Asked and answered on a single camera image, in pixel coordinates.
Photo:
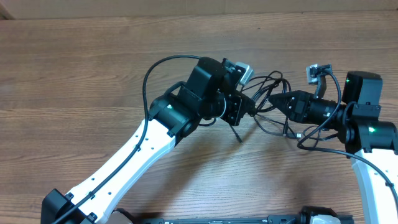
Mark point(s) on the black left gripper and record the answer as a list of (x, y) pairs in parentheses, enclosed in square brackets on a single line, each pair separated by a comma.
[(239, 102)]

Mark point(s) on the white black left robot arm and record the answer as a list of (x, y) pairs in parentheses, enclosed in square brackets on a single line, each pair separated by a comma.
[(211, 92)]

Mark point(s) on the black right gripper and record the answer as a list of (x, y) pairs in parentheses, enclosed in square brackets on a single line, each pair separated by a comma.
[(296, 105)]

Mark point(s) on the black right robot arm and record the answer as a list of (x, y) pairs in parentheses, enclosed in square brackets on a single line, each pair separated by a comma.
[(370, 144)]

